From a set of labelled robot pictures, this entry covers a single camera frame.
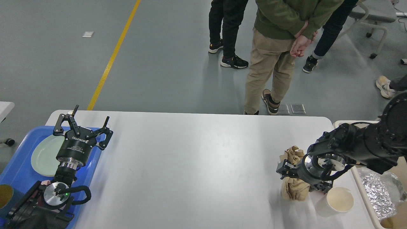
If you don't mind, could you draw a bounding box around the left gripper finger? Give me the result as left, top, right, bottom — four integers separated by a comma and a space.
85, 116, 113, 150
53, 105, 80, 139

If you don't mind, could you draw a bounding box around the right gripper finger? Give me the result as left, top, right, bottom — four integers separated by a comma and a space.
276, 159, 299, 180
309, 181, 333, 194

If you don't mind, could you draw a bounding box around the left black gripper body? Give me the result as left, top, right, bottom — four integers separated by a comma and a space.
56, 129, 97, 170

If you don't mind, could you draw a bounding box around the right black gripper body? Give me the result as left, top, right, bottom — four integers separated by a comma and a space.
295, 155, 333, 186

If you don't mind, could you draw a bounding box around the brown paper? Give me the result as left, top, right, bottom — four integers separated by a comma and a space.
281, 177, 310, 201
279, 145, 305, 165

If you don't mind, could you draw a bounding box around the light green plate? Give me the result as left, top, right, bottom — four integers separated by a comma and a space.
31, 135, 65, 177

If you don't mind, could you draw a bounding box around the pink mug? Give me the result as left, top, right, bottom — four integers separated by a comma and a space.
41, 180, 51, 186

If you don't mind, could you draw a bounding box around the aluminium foil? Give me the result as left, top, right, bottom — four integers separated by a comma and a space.
357, 168, 406, 220

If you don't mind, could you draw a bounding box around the blue-grey mug yellow inside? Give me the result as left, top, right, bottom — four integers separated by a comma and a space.
0, 184, 24, 219

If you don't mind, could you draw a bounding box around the brown paper bag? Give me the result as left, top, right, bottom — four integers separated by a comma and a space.
380, 202, 407, 229

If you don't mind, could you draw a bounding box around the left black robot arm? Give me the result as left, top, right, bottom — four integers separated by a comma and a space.
1, 106, 113, 229

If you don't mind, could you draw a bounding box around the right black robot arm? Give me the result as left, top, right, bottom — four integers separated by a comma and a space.
276, 93, 407, 193

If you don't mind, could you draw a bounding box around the upright white paper cup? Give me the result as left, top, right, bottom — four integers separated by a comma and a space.
315, 187, 355, 217

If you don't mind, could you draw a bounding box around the beige plastic bin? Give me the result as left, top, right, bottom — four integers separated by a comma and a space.
333, 120, 407, 229

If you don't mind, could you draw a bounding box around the seated person at right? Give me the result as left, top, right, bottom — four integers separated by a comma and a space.
375, 75, 407, 99

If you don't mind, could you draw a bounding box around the person in khaki trousers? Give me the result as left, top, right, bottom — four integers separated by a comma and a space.
243, 0, 342, 115

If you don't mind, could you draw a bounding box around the person in dark jeans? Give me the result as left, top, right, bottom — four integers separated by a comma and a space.
302, 0, 358, 73

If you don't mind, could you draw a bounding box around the right white office chair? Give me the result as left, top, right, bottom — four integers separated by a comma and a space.
338, 0, 397, 59

